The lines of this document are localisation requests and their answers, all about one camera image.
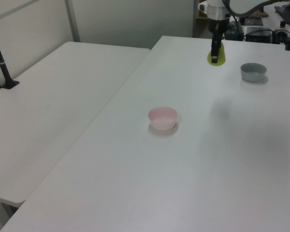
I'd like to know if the pink plastic bowl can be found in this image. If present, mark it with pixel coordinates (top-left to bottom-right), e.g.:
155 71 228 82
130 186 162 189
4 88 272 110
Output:
148 106 178 131

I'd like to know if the flat black device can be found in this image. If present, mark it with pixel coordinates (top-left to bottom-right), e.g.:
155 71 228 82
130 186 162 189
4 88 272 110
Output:
243 16 264 26

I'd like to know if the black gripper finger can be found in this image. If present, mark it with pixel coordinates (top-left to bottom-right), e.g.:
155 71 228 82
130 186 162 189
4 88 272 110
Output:
210 36 219 64

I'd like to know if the black pole stand, white band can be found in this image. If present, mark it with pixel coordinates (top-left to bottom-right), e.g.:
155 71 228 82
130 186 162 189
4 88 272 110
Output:
0 21 20 90

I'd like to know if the grey plastic bowl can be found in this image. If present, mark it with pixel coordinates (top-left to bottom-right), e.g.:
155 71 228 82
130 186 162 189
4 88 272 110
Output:
240 62 267 83

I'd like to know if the white side table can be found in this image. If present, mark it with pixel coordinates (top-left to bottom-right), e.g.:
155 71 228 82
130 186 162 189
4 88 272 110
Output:
0 41 152 209

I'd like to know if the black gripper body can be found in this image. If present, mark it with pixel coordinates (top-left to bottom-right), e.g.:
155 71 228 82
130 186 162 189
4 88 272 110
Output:
208 18 231 40

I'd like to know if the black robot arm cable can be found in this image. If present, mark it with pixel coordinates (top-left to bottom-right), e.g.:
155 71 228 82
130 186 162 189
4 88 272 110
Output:
221 0 245 41

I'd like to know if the black equipment box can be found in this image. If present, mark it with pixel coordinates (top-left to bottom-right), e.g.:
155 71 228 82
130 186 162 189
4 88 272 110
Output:
244 26 274 44

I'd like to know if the green pear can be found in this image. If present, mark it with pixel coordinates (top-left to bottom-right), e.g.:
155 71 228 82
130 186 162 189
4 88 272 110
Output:
207 43 227 66

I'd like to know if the black keyboard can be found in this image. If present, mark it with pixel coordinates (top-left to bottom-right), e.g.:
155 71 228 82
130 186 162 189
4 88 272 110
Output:
274 4 290 25

